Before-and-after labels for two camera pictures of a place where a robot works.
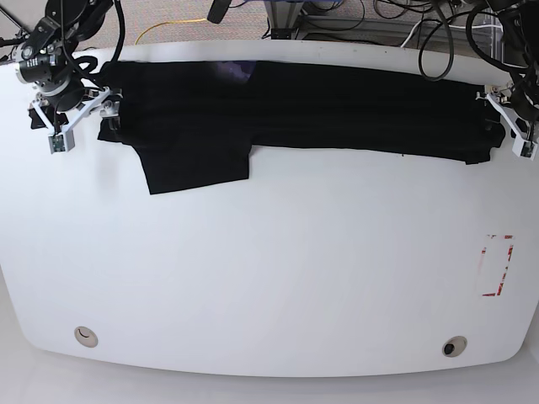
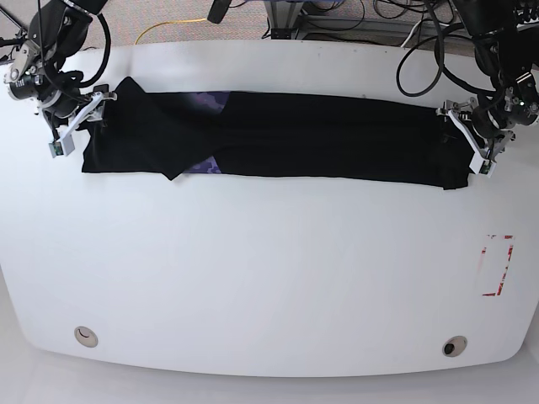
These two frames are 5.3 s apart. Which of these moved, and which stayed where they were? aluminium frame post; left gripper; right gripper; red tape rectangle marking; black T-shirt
Moved: black T-shirt; right gripper
Stayed: left gripper; red tape rectangle marking; aluminium frame post
